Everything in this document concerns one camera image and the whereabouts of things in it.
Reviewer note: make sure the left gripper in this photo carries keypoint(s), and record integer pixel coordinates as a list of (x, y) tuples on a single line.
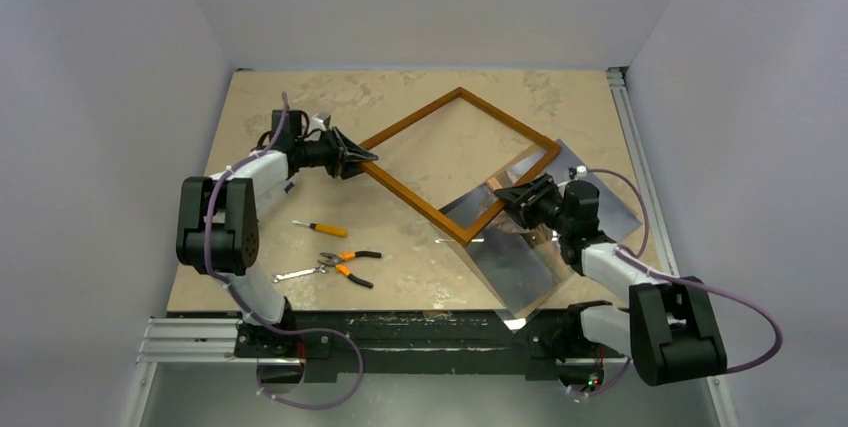
[(341, 149)]

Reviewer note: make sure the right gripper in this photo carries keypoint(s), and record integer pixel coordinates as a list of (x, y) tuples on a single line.
[(529, 197)]

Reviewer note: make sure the clear glass pane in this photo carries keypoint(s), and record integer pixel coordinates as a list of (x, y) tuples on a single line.
[(471, 293)]

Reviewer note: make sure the yellow handled screwdriver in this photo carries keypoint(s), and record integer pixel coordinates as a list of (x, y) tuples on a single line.
[(323, 228)]

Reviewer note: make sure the mountain landscape photo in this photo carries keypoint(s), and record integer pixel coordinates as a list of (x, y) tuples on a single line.
[(589, 209)]

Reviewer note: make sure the wooden picture frame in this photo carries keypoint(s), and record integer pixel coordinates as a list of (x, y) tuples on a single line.
[(433, 152)]

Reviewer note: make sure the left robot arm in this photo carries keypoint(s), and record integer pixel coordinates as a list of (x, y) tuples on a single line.
[(218, 223)]

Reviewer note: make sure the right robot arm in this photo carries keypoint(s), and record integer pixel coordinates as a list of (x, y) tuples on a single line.
[(667, 327)]

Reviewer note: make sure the clear plastic organizer box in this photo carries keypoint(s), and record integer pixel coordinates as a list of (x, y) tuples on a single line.
[(269, 170)]

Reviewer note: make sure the small silver wrench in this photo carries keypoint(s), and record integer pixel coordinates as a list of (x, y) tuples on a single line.
[(320, 269)]

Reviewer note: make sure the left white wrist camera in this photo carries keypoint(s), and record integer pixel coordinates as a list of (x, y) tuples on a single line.
[(321, 121)]

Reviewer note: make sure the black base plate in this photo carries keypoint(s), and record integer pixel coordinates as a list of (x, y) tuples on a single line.
[(326, 344)]

